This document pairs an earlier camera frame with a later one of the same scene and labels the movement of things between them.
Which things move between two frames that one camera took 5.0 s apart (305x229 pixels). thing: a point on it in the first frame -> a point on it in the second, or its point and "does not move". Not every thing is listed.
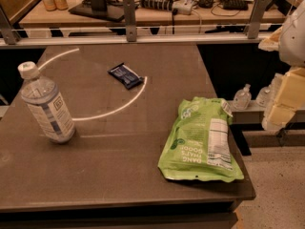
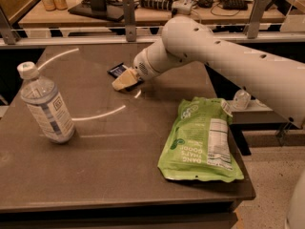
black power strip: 156,4 does not move
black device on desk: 234,4 does not move
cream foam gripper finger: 290,97 -> 149,62
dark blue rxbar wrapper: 127,75 does not move
